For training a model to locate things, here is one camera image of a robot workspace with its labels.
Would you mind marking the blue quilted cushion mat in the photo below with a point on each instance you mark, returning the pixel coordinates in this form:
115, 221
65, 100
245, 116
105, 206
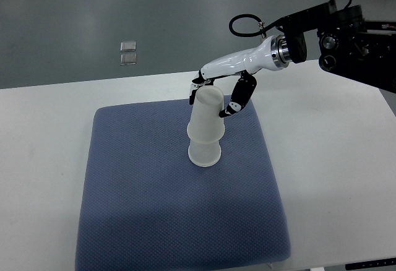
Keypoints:
146, 206

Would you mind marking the white paper cup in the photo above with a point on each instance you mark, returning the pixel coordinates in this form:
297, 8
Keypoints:
204, 155
205, 125

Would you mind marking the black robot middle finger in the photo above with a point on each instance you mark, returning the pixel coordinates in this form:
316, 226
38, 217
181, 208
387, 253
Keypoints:
199, 80

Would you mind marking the metal floor plate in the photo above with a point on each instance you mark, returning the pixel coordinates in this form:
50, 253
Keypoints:
128, 46
128, 59

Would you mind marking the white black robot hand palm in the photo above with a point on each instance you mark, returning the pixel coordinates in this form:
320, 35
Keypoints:
250, 60

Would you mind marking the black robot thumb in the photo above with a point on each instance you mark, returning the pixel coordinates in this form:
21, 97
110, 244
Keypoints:
241, 95

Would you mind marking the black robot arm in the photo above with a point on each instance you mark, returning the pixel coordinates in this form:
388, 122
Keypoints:
350, 46

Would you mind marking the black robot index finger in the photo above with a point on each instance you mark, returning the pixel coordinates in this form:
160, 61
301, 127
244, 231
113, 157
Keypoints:
192, 94

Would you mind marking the white paper cup on mat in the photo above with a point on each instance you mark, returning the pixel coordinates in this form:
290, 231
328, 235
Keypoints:
204, 155

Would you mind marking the lower metal floor plate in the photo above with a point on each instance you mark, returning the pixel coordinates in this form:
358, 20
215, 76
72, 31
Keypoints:
128, 59

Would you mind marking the black strip at table edge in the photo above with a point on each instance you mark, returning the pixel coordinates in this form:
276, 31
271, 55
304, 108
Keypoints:
370, 264

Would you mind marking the upper metal floor plate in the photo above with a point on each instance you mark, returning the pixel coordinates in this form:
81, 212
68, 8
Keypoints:
128, 46

